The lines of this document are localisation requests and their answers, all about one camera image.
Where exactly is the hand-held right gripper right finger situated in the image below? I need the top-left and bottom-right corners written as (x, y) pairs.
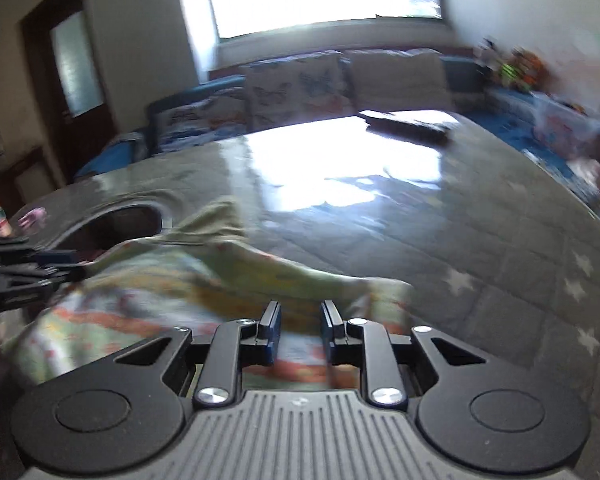
top-left (320, 300), bottom-right (487, 408)

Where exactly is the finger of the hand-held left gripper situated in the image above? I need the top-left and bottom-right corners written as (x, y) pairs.
top-left (0, 264), bottom-right (88, 288)
top-left (0, 239), bottom-right (81, 267)

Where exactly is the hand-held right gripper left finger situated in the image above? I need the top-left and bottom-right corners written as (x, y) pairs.
top-left (115, 300), bottom-right (283, 408)

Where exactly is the green patterned garment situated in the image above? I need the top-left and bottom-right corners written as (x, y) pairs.
top-left (12, 197), bottom-right (416, 396)

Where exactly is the round black built-in cooktop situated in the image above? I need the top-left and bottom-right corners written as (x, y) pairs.
top-left (45, 200), bottom-right (173, 263)

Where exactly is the dark wooden side table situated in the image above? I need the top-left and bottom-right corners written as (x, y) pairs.
top-left (0, 145), bottom-right (48, 216)

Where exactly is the dark wooden door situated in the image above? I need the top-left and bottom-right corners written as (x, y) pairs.
top-left (20, 0), bottom-right (118, 186)

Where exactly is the low butterfly print pillow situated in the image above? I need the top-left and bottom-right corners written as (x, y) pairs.
top-left (152, 95), bottom-right (251, 153)

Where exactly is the black remote control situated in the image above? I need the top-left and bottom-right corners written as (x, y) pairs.
top-left (357, 109), bottom-right (451, 143)

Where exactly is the large butterfly print pillow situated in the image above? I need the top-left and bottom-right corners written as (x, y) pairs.
top-left (240, 52), bottom-right (353, 131)

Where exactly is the white pillow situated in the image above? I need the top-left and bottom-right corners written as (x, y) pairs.
top-left (342, 49), bottom-right (456, 116)

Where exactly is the blue sofa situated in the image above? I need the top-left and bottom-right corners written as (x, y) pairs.
top-left (72, 55), bottom-right (600, 231)

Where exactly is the white crumpled cloth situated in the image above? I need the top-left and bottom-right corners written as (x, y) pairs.
top-left (567, 157), bottom-right (600, 197)

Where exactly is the plush bear with yellow vest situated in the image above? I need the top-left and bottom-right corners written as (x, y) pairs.
top-left (500, 55), bottom-right (525, 88)

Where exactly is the clear plastic storage box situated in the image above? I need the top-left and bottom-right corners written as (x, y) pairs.
top-left (530, 92), bottom-right (600, 152)

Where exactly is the orange plush toy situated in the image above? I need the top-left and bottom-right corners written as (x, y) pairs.
top-left (520, 49), bottom-right (547, 92)

